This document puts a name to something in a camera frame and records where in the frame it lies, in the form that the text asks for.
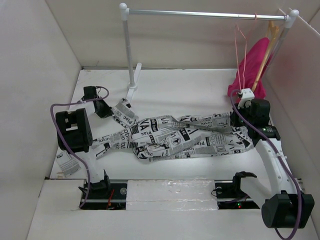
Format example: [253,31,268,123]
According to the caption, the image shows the newspaper print trousers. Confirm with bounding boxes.
[56,98,255,177]

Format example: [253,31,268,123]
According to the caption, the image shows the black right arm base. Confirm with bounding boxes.
[211,180,259,210]

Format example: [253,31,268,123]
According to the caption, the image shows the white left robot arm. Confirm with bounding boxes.
[50,86,113,199]

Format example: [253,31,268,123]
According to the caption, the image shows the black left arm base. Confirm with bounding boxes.
[78,182,128,211]

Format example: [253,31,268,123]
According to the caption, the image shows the wooden hanger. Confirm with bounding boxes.
[251,20,280,93]

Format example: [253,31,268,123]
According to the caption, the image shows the pink garment on hanger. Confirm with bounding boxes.
[227,37,270,97]

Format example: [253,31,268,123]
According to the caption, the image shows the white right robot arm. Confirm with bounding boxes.
[230,97,315,231]

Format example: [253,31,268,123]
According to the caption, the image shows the white clothes rack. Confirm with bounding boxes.
[119,2,300,102]

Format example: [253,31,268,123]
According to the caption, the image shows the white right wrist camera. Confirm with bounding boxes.
[237,88,255,109]

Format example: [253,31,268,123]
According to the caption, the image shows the pink wire hanger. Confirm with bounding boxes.
[233,12,258,91]

